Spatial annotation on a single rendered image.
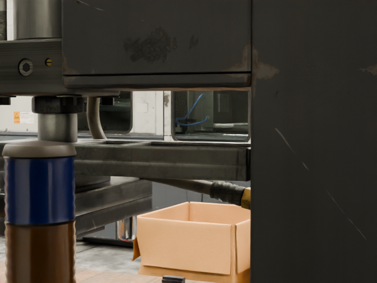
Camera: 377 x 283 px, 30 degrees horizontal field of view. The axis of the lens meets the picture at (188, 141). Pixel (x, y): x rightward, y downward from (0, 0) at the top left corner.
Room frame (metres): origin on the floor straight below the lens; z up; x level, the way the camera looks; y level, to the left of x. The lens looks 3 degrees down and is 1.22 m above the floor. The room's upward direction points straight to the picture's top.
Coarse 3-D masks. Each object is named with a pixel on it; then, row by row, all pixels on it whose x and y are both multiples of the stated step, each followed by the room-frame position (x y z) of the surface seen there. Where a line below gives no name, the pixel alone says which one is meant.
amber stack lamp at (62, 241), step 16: (16, 224) 0.37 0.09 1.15; (32, 224) 0.37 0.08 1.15; (48, 224) 0.37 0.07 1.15; (64, 224) 0.37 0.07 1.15; (16, 240) 0.36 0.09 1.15; (32, 240) 0.36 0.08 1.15; (48, 240) 0.36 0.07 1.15; (64, 240) 0.37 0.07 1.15; (16, 256) 0.36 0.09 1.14; (32, 256) 0.36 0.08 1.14; (48, 256) 0.36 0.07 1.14; (64, 256) 0.37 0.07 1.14; (16, 272) 0.36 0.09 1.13; (32, 272) 0.36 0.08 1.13; (48, 272) 0.36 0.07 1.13; (64, 272) 0.37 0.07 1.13
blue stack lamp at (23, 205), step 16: (16, 160) 0.36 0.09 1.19; (32, 160) 0.36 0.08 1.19; (48, 160) 0.36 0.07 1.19; (64, 160) 0.37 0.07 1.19; (16, 176) 0.36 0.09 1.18; (32, 176) 0.36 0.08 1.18; (48, 176) 0.36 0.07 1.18; (64, 176) 0.37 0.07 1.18; (16, 192) 0.36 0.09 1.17; (32, 192) 0.36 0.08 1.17; (48, 192) 0.36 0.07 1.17; (64, 192) 0.37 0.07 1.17; (16, 208) 0.36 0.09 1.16; (32, 208) 0.36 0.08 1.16; (48, 208) 0.36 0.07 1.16; (64, 208) 0.37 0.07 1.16
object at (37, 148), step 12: (12, 144) 0.37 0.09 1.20; (24, 144) 0.36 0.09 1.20; (36, 144) 0.36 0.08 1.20; (48, 144) 0.37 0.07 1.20; (60, 144) 0.37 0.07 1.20; (72, 144) 0.38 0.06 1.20; (12, 156) 0.36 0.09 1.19; (24, 156) 0.36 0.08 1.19; (36, 156) 0.36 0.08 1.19; (48, 156) 0.36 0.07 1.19; (60, 156) 0.36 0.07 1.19
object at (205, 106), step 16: (176, 96) 5.58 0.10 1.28; (192, 96) 5.52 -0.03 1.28; (208, 96) 5.46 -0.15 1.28; (224, 96) 5.40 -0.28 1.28; (240, 96) 5.35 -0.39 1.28; (176, 112) 5.58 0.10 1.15; (192, 112) 5.52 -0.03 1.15; (208, 112) 5.46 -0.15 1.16; (224, 112) 5.40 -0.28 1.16; (240, 112) 5.35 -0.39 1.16; (176, 128) 5.58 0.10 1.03; (192, 128) 5.52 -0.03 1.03; (208, 128) 5.46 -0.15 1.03; (224, 128) 5.40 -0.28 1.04; (240, 128) 5.35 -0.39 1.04
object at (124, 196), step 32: (64, 128) 0.65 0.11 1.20; (0, 160) 0.64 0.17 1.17; (96, 160) 0.61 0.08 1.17; (128, 160) 0.59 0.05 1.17; (160, 160) 0.58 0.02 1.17; (192, 160) 0.57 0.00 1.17; (224, 160) 0.56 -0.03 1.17; (0, 192) 0.61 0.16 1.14; (96, 192) 0.63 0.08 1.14; (128, 192) 0.69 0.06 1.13; (0, 224) 0.60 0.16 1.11; (96, 224) 0.63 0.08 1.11; (128, 224) 0.71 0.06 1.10
